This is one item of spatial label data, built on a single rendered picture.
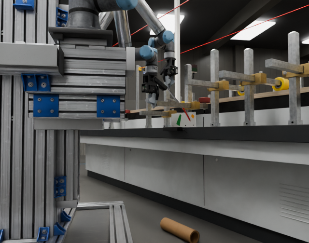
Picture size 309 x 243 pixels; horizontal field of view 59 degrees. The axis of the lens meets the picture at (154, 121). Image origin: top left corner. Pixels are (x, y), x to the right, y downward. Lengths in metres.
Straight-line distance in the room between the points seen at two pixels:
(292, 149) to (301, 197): 0.34
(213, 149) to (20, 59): 1.20
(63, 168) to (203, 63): 7.77
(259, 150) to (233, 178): 0.45
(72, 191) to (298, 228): 1.18
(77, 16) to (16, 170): 0.67
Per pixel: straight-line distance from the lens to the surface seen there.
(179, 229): 1.82
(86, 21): 1.11
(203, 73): 8.73
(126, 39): 1.61
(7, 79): 1.31
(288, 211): 1.73
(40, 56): 0.96
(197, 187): 2.17
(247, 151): 1.57
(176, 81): 3.57
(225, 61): 9.08
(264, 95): 1.75
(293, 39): 1.46
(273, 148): 1.48
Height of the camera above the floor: 0.67
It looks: 2 degrees up
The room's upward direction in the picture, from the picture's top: straight up
